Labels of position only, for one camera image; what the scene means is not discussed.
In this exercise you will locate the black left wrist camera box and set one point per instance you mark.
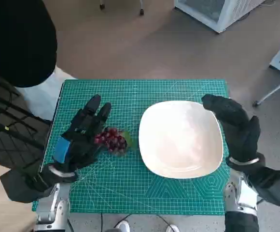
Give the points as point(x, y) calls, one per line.
point(21, 186)

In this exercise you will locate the chair leg with caster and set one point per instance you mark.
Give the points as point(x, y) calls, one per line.
point(142, 8)
point(102, 4)

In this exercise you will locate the red toy grape bunch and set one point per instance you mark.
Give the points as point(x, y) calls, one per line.
point(113, 141)

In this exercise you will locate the grey metal leg with caster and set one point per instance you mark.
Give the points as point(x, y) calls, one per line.
point(275, 90)

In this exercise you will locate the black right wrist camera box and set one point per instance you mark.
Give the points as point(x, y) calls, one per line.
point(272, 188)

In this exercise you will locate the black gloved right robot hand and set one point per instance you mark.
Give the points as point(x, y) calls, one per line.
point(241, 135)

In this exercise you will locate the white shoe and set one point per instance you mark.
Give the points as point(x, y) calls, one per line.
point(172, 228)
point(123, 227)

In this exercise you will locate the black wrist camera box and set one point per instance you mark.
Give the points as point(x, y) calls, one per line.
point(272, 188)
point(21, 186)

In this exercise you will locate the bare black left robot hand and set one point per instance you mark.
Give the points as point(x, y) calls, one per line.
point(82, 145)

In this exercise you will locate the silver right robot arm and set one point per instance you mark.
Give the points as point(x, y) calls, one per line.
point(239, 203)

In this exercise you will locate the person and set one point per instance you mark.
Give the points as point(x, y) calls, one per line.
point(17, 36)

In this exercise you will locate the green cutting mat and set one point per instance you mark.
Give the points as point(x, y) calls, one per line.
point(130, 183)

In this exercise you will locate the white square plate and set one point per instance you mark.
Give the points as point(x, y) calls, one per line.
point(181, 140)

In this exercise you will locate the large white mesh-door cabinet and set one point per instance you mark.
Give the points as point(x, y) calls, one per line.
point(217, 12)

